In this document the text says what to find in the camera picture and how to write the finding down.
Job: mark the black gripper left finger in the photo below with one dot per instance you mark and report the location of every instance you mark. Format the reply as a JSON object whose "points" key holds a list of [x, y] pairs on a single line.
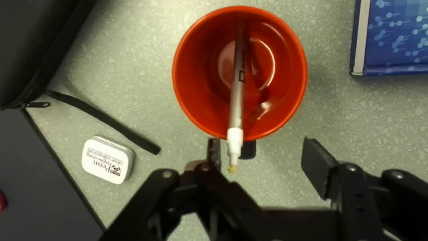
{"points": [[195, 205]]}

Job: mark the dark blue mat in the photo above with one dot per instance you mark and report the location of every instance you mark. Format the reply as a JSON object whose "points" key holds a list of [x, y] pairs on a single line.
{"points": [[35, 191]]}

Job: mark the red and black mug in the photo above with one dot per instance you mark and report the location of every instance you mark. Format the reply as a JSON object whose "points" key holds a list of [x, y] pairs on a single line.
{"points": [[267, 71]]}

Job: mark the white pen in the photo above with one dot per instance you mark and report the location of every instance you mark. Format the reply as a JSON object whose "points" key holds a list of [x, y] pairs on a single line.
{"points": [[237, 88]]}

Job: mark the blue hardcover book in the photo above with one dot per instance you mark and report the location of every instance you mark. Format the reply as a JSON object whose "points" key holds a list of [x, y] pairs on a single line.
{"points": [[392, 37]]}

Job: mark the small white tin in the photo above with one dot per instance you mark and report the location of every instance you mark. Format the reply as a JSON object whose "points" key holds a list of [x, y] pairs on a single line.
{"points": [[107, 159]]}

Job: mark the black zippered case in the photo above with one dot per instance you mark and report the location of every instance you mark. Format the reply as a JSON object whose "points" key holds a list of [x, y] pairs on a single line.
{"points": [[31, 44]]}

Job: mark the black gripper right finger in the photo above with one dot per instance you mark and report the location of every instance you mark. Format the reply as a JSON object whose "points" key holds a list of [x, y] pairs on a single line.
{"points": [[374, 205]]}

